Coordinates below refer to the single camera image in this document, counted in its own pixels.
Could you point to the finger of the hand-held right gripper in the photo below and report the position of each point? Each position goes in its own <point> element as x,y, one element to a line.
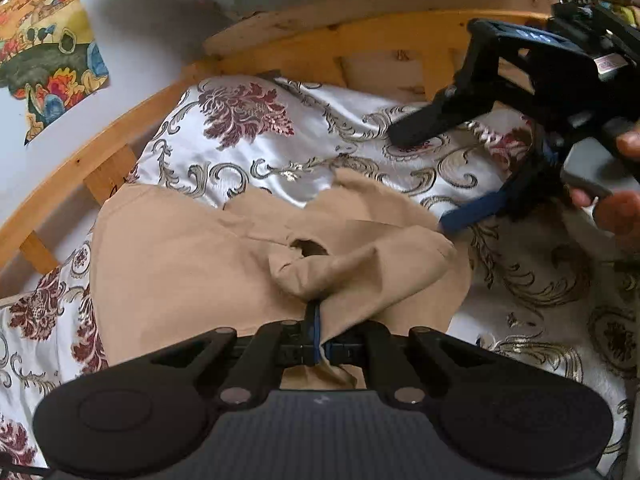
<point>450,110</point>
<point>475,212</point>

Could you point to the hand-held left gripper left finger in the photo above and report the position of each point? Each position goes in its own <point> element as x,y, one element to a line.
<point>313,330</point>

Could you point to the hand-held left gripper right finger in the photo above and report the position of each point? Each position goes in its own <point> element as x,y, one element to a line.
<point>336,350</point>

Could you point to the tan hooded zip jacket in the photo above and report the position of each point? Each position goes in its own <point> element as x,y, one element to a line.
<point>210,260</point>

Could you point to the person's right hand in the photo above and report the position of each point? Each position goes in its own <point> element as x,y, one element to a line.
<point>615,220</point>

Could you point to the white floral satin bedspread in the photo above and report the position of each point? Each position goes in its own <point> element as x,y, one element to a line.
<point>525,280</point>

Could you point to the white floral satin pillow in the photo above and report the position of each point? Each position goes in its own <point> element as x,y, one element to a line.
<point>280,130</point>

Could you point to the wooden bed frame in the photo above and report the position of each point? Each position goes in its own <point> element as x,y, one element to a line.
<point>350,30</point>

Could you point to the colourful landscape wall poster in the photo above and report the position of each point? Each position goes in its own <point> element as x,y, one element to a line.
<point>45,60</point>

